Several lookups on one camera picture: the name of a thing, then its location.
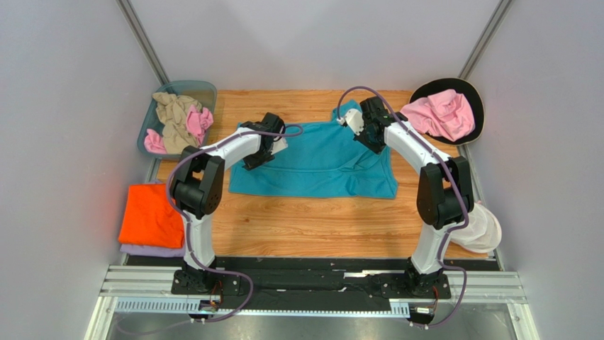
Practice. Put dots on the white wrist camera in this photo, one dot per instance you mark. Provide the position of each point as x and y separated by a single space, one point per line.
354 120
279 144

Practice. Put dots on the teal t shirt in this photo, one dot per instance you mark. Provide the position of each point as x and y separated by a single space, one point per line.
324 162

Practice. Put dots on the white mesh basket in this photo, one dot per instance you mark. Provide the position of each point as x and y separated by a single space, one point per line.
483 233

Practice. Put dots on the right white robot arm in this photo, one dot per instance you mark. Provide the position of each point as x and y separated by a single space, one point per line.
445 194

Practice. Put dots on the black round tray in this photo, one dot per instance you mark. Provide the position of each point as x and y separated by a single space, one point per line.
461 87

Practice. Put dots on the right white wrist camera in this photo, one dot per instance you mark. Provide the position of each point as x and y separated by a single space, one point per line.
354 120

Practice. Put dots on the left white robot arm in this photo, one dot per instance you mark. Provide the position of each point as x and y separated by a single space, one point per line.
195 187

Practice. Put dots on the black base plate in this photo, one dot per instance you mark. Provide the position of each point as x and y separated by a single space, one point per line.
272 283

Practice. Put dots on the pink t shirt in bin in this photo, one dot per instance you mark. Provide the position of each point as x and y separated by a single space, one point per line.
198 122

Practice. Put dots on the folded orange t shirt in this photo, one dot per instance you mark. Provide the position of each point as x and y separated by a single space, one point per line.
151 217

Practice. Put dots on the left aluminium wall profile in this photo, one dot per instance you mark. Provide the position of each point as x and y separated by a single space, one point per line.
136 26

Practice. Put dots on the beige t shirt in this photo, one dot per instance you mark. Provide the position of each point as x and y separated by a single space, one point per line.
172 111

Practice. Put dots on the pink t shirt on tray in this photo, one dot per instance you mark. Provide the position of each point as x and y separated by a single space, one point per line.
446 114

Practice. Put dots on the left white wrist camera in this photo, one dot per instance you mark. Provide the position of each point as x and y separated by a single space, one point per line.
279 144

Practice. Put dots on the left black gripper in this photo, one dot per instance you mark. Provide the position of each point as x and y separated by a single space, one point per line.
252 163

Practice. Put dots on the right aluminium wall profile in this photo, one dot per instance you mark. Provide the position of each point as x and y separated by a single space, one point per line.
486 36

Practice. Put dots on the aluminium frame rail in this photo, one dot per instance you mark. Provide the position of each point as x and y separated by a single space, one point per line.
145 289

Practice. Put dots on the aluminium wall profile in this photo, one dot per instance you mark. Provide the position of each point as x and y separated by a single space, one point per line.
136 26
486 36

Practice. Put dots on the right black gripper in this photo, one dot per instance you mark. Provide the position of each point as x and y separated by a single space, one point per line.
368 139

